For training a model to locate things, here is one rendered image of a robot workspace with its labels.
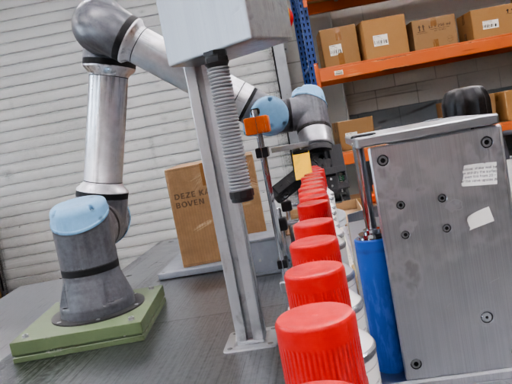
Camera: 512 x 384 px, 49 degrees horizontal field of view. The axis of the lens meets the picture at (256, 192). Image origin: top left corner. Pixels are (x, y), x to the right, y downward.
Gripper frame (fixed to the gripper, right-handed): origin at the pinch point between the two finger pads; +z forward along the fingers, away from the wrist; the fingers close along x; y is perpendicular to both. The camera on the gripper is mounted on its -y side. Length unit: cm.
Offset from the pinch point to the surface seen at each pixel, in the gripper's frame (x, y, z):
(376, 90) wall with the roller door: 359, 69, -260
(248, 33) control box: -51, -4, -12
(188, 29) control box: -48, -13, -18
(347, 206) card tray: 87, 10, -40
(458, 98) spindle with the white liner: -24.1, 26.6, -12.2
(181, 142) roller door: 339, -121, -231
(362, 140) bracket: -69, 5, 16
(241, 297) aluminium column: -20.1, -14.4, 14.6
